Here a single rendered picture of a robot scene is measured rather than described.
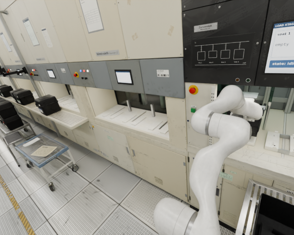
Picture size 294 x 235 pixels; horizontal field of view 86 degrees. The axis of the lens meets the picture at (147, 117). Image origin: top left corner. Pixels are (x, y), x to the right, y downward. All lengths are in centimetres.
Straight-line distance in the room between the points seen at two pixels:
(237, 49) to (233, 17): 15
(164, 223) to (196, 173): 20
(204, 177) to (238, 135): 19
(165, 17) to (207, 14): 25
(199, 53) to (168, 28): 25
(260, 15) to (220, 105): 45
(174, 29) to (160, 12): 14
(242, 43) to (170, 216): 84
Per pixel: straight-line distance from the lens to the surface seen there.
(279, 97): 200
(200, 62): 105
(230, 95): 73
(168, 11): 112
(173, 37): 110
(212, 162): 62
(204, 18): 102
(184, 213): 63
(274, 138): 152
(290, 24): 96
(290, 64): 98
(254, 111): 102
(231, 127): 65
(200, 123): 68
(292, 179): 131
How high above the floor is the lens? 173
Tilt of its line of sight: 28 degrees down
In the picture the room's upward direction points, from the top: 10 degrees counter-clockwise
